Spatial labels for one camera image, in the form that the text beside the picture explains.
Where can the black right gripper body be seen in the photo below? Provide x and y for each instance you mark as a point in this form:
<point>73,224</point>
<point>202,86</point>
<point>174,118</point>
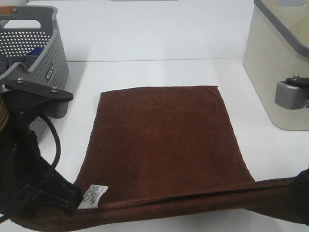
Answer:
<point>300,188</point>

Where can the brown leather basket handle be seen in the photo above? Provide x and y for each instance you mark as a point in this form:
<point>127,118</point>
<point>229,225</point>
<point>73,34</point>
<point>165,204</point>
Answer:
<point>7,10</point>

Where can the brown microfibre towel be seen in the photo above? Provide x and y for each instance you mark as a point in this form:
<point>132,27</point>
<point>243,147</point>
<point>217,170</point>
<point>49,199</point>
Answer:
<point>164,152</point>

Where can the grey perforated plastic basket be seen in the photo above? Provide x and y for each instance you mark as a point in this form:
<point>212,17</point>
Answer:
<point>34,26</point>

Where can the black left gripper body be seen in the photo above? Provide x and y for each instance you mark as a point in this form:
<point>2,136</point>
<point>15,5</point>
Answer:
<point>28,182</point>

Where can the white care label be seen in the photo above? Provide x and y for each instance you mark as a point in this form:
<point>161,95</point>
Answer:
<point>92,197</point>

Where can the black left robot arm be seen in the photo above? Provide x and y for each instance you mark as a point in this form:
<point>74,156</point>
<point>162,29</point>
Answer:
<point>13,123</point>

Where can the beige bin with grey rim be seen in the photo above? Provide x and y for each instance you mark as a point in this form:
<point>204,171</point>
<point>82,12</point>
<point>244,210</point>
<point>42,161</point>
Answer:
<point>278,48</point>

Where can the blue towel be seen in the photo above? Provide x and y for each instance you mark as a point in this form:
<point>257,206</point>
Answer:
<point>36,51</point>

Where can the grey towel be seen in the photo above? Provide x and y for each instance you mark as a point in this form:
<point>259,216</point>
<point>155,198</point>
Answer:
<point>26,60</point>

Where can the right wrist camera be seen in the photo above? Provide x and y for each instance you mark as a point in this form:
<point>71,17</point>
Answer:
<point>293,93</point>

